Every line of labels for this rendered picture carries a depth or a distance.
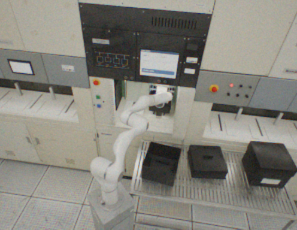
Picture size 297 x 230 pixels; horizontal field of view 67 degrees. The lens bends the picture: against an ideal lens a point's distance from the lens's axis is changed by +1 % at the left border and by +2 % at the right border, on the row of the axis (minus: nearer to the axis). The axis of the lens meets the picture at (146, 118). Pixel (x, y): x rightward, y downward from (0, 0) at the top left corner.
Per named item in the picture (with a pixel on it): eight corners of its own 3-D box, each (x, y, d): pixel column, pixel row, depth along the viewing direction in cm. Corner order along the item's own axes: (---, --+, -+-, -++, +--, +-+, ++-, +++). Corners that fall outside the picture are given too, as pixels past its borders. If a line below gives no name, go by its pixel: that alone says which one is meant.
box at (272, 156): (249, 185, 185) (260, 167, 168) (240, 159, 207) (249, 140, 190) (284, 189, 184) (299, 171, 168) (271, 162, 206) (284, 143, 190)
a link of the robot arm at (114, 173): (99, 176, 152) (119, 187, 146) (93, 173, 141) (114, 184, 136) (133, 116, 168) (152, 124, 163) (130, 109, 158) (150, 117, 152)
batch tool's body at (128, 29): (101, 179, 271) (75, 5, 143) (118, 127, 342) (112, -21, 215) (173, 189, 264) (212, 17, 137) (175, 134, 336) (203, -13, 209)
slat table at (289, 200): (129, 233, 224) (129, 193, 175) (138, 182, 270) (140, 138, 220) (261, 256, 215) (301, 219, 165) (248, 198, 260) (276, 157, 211)
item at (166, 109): (147, 113, 226) (148, 87, 205) (149, 102, 241) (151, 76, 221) (170, 116, 224) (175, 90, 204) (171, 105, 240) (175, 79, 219)
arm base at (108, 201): (105, 215, 160) (103, 202, 148) (93, 196, 171) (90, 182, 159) (127, 201, 169) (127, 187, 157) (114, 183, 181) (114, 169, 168)
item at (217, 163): (191, 178, 188) (194, 168, 180) (187, 151, 211) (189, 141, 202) (226, 179, 189) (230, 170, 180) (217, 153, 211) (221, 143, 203)
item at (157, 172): (149, 153, 206) (150, 141, 195) (178, 161, 201) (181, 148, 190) (141, 178, 186) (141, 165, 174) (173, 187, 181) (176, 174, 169)
